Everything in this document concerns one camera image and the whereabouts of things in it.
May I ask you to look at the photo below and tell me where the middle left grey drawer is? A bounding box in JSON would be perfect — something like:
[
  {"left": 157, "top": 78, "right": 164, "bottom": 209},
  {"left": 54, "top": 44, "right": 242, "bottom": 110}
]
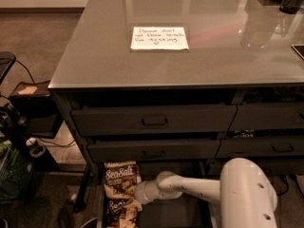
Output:
[{"left": 87, "top": 139, "right": 219, "bottom": 162}]

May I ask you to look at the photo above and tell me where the white handwritten paper note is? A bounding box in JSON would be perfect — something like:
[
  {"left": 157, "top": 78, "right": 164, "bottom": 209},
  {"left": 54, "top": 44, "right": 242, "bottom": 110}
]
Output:
[{"left": 130, "top": 27, "right": 189, "bottom": 50}]

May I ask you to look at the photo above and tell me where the top left grey drawer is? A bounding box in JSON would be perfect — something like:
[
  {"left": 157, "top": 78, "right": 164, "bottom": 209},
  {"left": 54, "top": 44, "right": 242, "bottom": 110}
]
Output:
[{"left": 71, "top": 104, "right": 237, "bottom": 136}]

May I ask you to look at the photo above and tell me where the dark tablet on counter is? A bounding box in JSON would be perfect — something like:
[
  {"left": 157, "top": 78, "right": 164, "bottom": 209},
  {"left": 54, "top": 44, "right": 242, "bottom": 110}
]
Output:
[{"left": 291, "top": 45, "right": 304, "bottom": 60}]

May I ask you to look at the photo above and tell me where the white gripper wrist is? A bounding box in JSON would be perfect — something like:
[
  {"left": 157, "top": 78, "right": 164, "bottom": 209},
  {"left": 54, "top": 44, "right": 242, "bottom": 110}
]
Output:
[{"left": 123, "top": 180, "right": 164, "bottom": 212}]

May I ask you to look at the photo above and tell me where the black box with label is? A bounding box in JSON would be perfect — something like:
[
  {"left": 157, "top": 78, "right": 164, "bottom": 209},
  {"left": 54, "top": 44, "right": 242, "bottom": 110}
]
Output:
[{"left": 9, "top": 81, "right": 63, "bottom": 139}]

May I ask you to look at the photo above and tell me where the black chair edge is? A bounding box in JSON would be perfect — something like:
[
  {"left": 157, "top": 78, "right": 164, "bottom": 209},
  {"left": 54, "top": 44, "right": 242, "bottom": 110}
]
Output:
[{"left": 0, "top": 51, "right": 16, "bottom": 85}]

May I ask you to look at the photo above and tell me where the top right grey drawer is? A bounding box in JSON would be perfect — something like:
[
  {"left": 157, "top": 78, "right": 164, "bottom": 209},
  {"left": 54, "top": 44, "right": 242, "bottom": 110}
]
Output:
[{"left": 230, "top": 103, "right": 304, "bottom": 130}]

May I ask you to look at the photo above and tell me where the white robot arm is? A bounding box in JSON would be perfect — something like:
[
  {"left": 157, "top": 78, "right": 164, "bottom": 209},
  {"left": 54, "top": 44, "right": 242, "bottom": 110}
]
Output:
[{"left": 134, "top": 158, "right": 277, "bottom": 228}]

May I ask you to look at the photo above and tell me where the middle right grey drawer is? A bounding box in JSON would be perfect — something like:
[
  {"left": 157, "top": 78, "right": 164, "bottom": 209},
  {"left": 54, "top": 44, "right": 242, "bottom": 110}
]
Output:
[{"left": 217, "top": 136, "right": 304, "bottom": 159}]

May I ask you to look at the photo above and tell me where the green plastic crate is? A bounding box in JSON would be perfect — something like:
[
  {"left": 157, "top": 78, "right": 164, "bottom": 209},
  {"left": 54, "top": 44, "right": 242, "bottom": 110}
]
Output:
[{"left": 0, "top": 138, "right": 33, "bottom": 203}]

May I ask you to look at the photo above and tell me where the brown sea salt chip bag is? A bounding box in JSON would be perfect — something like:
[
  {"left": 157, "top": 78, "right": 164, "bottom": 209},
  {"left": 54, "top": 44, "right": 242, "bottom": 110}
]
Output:
[
  {"left": 105, "top": 199, "right": 140, "bottom": 228},
  {"left": 104, "top": 161, "right": 142, "bottom": 200}
]

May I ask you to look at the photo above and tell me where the open bottom left drawer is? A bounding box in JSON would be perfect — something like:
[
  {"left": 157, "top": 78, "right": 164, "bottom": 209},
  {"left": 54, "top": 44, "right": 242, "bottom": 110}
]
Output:
[{"left": 98, "top": 161, "right": 212, "bottom": 228}]

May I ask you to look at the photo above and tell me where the white round device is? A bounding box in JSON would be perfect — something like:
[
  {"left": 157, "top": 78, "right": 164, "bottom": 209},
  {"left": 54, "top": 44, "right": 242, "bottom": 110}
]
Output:
[{"left": 26, "top": 138, "right": 47, "bottom": 158}]

